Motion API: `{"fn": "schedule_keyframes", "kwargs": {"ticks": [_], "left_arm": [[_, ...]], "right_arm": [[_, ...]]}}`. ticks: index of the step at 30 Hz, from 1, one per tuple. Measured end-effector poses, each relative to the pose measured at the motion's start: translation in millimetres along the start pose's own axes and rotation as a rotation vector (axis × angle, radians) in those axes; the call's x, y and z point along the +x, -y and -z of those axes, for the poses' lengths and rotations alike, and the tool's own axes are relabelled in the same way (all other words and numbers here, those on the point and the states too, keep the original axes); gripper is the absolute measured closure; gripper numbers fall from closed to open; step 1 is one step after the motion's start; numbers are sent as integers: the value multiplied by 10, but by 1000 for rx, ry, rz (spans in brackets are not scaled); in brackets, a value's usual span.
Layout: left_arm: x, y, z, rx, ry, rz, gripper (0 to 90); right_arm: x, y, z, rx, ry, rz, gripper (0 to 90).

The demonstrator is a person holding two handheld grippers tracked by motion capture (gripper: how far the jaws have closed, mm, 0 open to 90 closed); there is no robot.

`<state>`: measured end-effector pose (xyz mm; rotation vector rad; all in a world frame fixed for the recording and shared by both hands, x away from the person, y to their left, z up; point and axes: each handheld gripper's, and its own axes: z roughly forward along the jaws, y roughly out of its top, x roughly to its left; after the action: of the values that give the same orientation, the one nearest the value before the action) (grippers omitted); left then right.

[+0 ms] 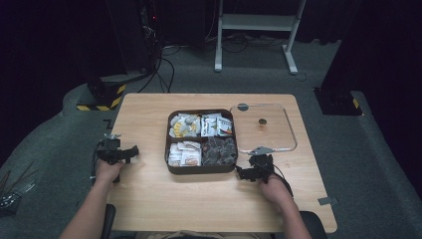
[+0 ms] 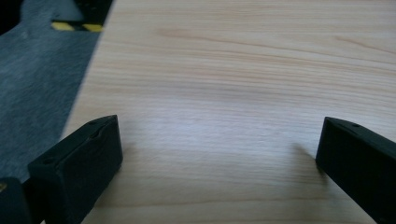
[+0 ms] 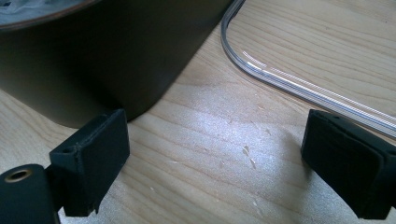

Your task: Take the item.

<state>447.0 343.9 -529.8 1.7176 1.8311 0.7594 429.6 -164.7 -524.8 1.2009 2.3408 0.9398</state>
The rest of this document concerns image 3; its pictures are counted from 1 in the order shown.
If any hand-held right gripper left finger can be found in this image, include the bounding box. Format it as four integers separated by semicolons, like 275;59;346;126
49;108;131;217

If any clear plastic tray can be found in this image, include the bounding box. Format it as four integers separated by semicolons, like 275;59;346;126
219;0;396;140

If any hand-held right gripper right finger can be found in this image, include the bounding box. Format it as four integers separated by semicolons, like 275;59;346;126
300;108;396;220

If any dark brown round container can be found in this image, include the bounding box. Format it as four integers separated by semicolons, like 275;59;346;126
0;0;234;129

